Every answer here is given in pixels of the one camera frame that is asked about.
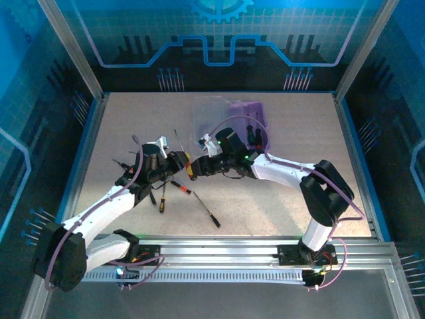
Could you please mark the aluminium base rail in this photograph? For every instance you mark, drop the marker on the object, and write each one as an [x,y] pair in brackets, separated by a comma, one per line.
[219,252]

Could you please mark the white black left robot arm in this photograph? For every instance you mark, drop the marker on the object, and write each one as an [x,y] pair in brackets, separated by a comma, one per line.
[59,256]

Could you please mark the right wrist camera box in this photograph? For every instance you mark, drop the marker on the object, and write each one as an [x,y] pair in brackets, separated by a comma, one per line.
[209,146]

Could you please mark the aluminium frame post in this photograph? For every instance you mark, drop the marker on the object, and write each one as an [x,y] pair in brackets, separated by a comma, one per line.
[368,43]
[68,43]

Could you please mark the aluminium side rail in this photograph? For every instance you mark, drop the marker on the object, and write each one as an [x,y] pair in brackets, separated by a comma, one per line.
[347,133]
[93,133]

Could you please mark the small lit control board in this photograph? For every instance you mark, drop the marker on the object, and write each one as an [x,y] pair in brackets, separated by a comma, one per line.
[313,277]
[121,270]

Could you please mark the purple clear plastic tool case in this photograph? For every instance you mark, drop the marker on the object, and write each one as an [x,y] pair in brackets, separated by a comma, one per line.
[252,111]

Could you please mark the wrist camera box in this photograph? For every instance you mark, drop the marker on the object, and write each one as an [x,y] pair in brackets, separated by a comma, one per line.
[209,146]
[162,146]

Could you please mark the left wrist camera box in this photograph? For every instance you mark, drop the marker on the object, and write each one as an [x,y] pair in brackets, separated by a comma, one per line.
[162,146]

